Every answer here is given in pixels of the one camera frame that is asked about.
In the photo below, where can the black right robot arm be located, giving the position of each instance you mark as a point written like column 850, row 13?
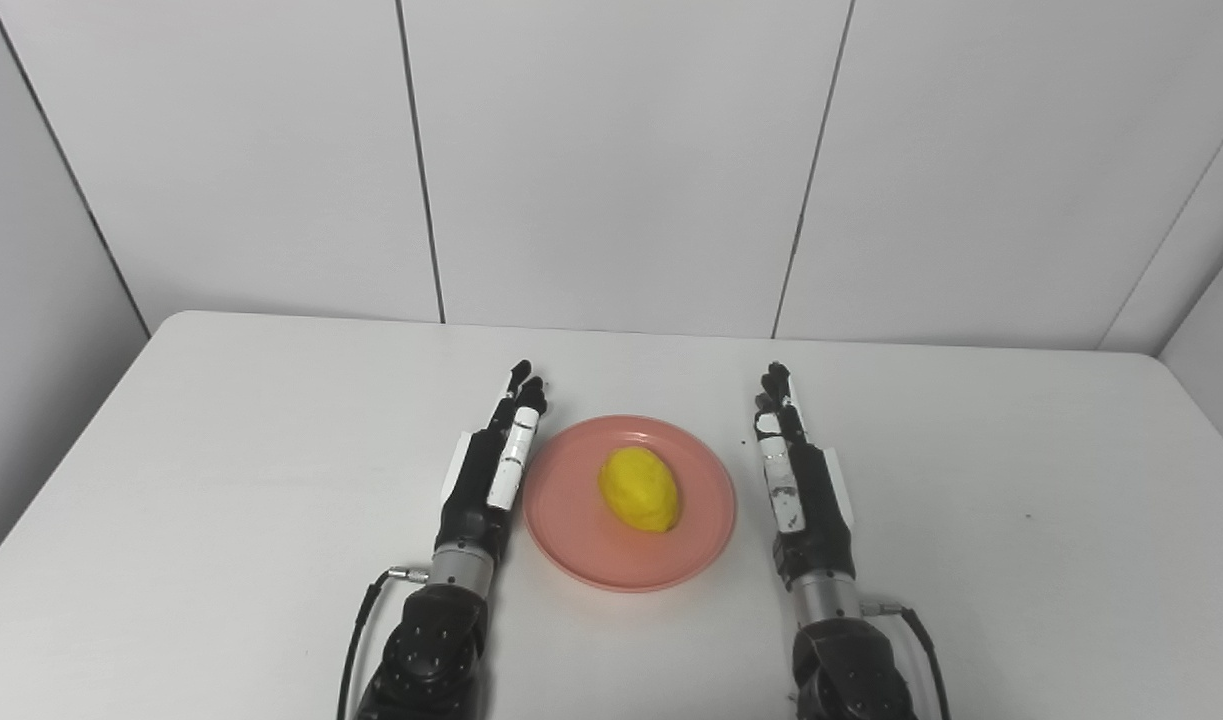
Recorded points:
column 851, row 650

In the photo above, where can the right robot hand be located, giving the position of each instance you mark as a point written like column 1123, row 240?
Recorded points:
column 806, row 500

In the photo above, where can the pink round plate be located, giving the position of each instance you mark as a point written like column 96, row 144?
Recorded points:
column 631, row 500

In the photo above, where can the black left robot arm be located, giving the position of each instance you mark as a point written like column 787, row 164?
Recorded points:
column 436, row 635

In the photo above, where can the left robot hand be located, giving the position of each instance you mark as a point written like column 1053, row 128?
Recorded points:
column 481, row 480

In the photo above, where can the yellow lemon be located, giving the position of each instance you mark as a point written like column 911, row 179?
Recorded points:
column 639, row 488

